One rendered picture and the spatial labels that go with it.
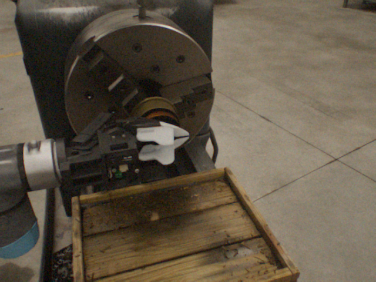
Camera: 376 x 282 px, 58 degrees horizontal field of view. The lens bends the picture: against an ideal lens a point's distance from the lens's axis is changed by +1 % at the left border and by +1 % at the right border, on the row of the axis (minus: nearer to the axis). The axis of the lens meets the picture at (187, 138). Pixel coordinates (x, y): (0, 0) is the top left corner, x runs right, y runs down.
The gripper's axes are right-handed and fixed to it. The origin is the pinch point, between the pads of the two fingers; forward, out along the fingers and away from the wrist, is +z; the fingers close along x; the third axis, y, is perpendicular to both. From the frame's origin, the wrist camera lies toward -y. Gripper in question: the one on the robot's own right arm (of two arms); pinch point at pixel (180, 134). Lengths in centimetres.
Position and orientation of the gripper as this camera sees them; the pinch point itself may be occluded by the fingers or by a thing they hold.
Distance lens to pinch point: 59.2
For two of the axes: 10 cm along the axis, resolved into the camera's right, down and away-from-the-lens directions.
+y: 2.9, 5.2, -8.0
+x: 0.0, -8.4, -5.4
